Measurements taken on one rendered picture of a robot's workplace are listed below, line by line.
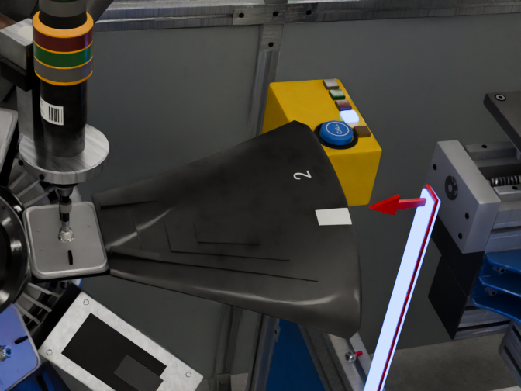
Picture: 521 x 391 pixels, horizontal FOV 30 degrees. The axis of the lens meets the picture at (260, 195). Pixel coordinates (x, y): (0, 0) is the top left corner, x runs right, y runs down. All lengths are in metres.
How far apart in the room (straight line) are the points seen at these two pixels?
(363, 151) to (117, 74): 0.57
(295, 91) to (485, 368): 1.34
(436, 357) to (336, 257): 1.58
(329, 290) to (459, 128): 1.11
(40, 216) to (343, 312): 0.28
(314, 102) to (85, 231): 0.48
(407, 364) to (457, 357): 0.13
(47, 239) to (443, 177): 0.67
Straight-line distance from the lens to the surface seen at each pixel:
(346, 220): 0.90
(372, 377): 1.13
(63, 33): 0.71
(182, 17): 1.59
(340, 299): 0.86
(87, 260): 0.83
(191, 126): 1.71
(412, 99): 1.84
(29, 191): 0.95
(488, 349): 2.51
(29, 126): 0.79
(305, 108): 1.23
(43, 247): 0.85
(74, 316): 0.95
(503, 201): 1.32
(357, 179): 1.21
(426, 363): 2.43
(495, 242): 1.35
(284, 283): 0.85
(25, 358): 0.88
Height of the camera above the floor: 1.76
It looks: 40 degrees down
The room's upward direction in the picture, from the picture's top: 9 degrees clockwise
